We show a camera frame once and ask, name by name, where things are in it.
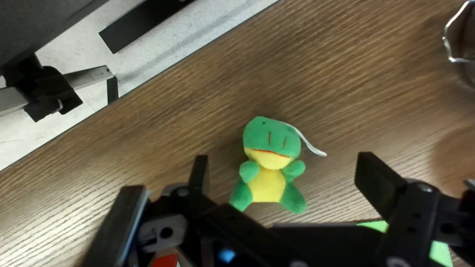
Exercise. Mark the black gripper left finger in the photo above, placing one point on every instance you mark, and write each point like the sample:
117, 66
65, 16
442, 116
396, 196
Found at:
199, 173

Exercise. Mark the steel pot with lid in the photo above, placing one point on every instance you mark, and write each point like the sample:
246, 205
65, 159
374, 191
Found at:
461, 45

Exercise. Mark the green yellow plush frog doll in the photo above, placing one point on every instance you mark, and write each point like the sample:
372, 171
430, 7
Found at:
268, 143

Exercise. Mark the black table leg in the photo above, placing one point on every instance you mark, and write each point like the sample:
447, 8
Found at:
141, 23

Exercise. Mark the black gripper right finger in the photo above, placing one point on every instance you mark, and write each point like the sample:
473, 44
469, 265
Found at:
378, 173

